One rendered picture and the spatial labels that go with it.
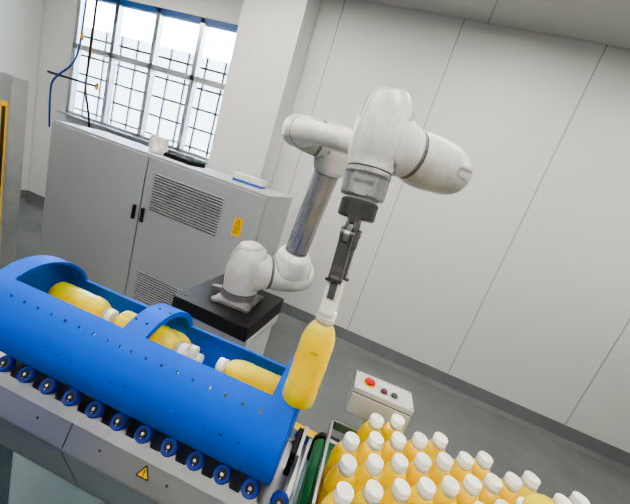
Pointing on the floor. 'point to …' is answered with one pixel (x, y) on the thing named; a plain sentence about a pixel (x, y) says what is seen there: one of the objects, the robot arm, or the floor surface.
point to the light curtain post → (8, 170)
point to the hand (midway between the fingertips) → (332, 297)
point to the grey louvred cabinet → (147, 215)
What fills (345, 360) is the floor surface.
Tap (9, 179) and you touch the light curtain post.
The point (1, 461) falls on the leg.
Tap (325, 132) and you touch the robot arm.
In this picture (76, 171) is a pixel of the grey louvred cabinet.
